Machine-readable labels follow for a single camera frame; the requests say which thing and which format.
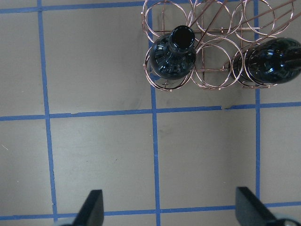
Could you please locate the dark bottle in rack corner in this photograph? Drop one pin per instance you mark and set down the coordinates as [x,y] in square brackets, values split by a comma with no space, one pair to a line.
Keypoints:
[173,55]

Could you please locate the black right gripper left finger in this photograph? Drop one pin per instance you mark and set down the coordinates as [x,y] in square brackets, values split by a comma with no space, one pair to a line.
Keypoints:
[92,211]

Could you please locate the copper wire wine rack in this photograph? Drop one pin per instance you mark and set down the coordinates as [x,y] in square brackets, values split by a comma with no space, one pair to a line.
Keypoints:
[220,35]

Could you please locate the dark bottle in rack end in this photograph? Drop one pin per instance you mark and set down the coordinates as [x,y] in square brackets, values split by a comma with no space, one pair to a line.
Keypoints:
[276,61]

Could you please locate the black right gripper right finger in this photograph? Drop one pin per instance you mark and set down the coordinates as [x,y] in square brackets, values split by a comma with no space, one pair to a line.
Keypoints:
[250,211]

